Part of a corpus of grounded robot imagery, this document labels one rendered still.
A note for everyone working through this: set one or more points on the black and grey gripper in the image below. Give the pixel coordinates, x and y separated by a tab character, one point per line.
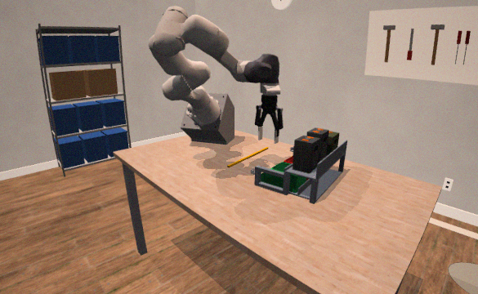
269	107

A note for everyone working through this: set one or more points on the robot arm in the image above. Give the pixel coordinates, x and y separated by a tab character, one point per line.
170	38

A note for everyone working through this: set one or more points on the red bin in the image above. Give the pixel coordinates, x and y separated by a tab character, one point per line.
289	160

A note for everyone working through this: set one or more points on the green open bin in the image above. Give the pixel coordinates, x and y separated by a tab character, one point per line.
295	181

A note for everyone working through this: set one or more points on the grey metal shelf rack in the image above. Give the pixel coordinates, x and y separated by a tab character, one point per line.
322	175

